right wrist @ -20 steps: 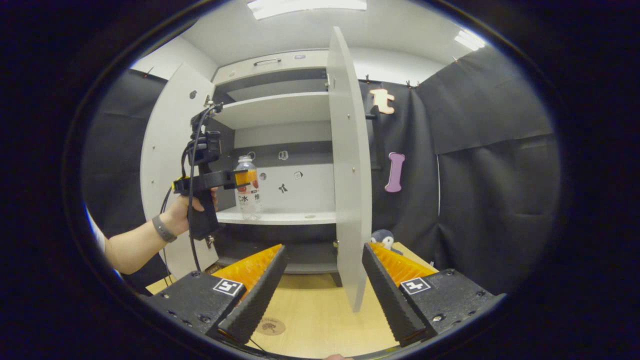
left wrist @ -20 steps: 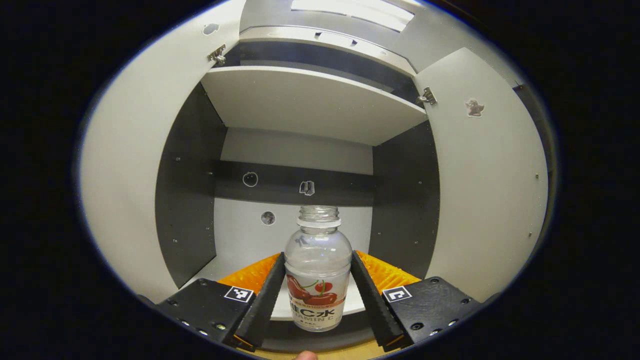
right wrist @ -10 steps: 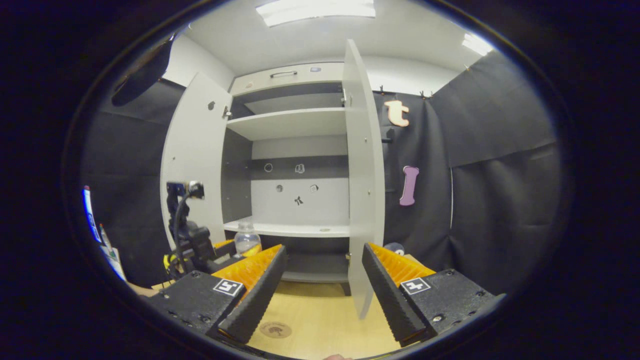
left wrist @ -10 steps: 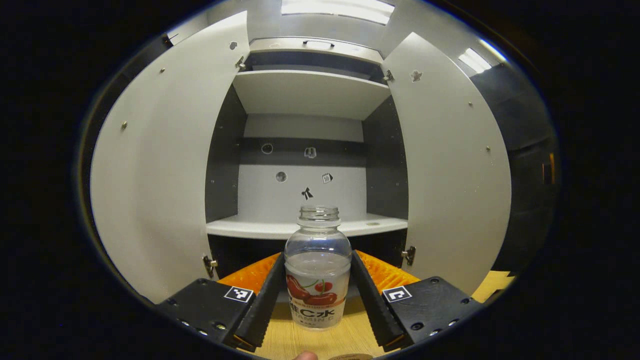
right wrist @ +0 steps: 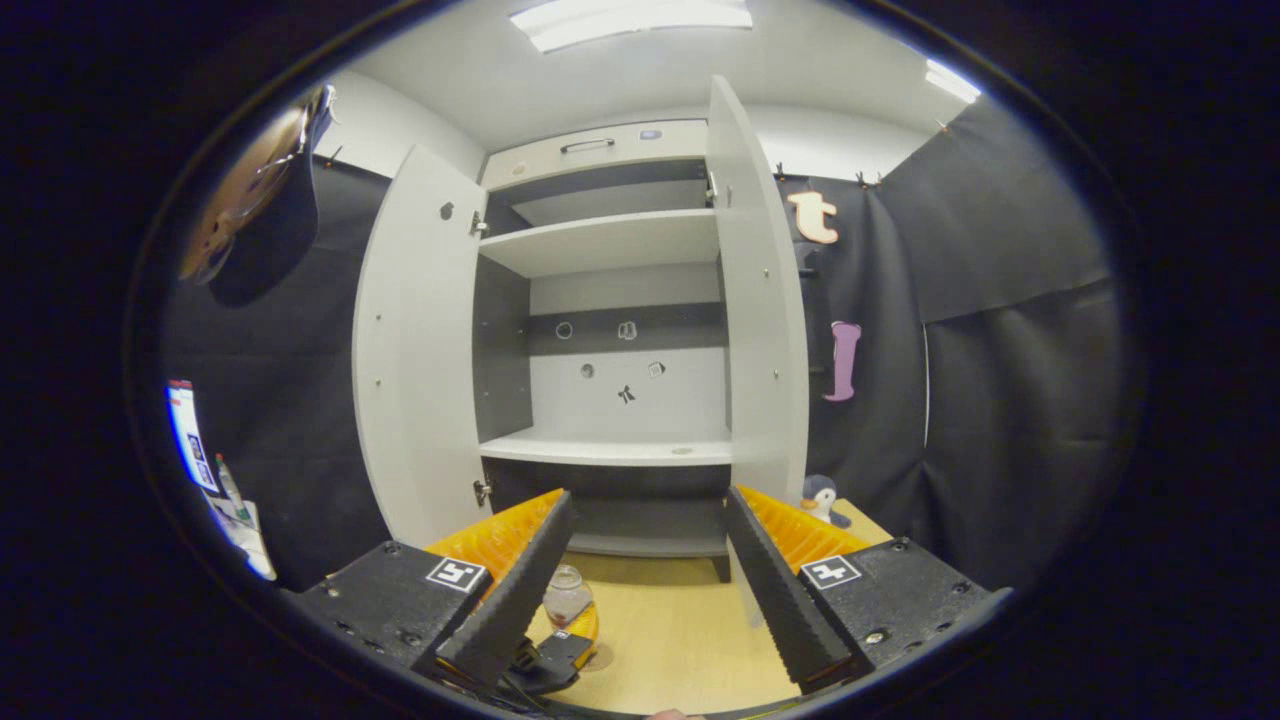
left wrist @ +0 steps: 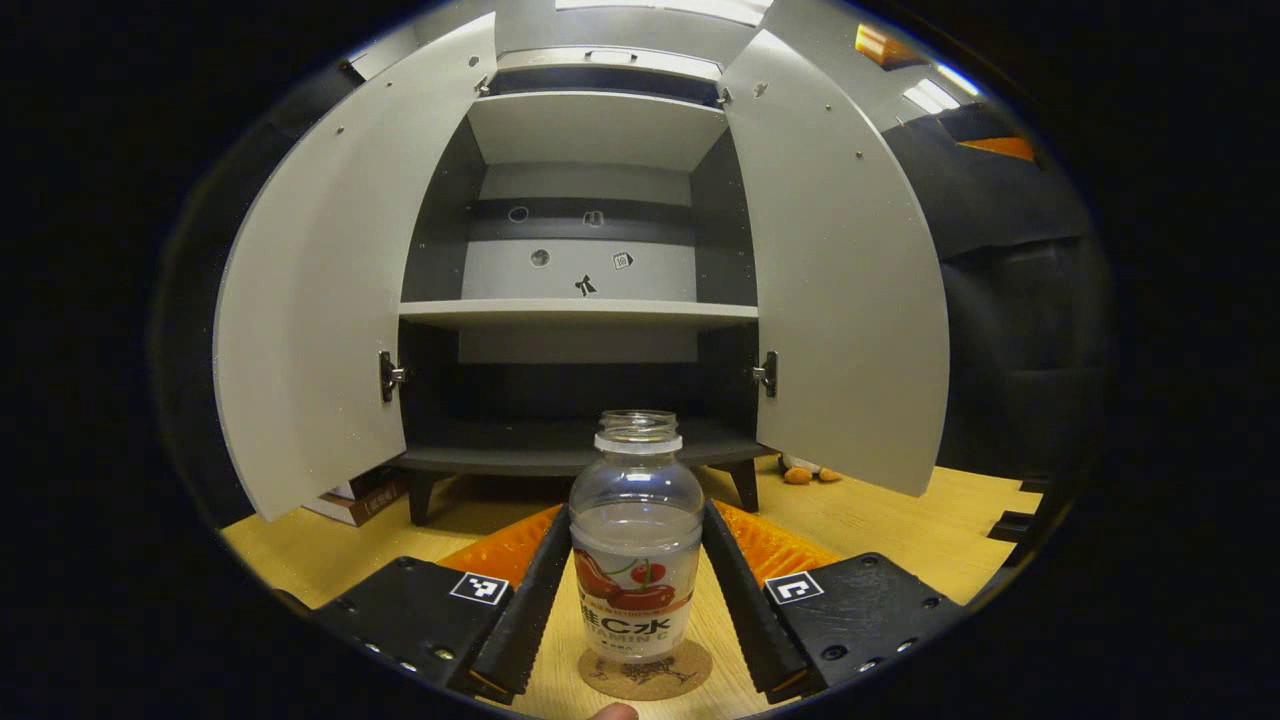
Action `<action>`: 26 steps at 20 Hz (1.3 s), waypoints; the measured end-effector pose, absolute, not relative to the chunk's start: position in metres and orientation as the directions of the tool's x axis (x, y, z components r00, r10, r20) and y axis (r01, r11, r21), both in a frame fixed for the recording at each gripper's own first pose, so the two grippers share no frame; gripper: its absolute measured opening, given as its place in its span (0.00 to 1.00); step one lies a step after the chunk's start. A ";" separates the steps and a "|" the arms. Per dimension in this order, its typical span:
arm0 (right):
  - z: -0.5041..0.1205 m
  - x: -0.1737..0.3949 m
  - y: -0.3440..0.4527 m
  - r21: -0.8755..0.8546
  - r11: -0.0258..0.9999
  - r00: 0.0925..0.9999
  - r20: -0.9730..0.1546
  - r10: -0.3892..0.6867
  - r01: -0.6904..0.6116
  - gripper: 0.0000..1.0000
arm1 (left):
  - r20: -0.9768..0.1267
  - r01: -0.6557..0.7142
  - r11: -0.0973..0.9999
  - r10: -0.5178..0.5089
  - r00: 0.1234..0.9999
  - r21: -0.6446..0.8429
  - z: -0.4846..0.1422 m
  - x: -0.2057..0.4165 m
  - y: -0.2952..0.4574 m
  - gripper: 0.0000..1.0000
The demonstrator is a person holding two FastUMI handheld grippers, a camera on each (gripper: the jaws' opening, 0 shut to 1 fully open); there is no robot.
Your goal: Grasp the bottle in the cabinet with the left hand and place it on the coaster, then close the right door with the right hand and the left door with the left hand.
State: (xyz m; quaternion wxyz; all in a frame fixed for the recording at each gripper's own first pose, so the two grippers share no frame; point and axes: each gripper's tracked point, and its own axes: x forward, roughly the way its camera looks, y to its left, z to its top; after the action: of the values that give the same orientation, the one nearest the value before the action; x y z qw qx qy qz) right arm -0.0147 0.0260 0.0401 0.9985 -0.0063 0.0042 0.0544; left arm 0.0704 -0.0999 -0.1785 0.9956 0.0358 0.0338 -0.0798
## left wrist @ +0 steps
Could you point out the ceiling light panel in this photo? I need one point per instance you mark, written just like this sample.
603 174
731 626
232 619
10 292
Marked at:
940 92

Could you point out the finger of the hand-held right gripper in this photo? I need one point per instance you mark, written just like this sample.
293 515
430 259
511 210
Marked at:
1012 527

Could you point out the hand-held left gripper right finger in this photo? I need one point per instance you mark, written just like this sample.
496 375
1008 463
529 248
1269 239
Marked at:
745 610

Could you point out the penguin plush toy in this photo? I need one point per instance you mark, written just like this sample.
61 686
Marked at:
797 474

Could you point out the white cabinet door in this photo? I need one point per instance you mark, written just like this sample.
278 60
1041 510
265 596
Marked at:
840 290
320 300

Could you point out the round cork coaster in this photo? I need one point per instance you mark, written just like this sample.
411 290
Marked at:
645 680

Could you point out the black backdrop cloth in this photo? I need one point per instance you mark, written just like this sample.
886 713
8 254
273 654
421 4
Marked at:
1010 300

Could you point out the stack of books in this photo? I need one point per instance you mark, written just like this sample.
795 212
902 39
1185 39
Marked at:
355 497

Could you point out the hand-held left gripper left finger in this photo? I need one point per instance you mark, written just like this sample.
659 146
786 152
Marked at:
530 610

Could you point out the clear bottle with red label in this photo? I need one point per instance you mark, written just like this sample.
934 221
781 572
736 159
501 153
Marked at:
635 540

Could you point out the white and grey cabinet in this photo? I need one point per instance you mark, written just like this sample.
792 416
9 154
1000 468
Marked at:
590 130

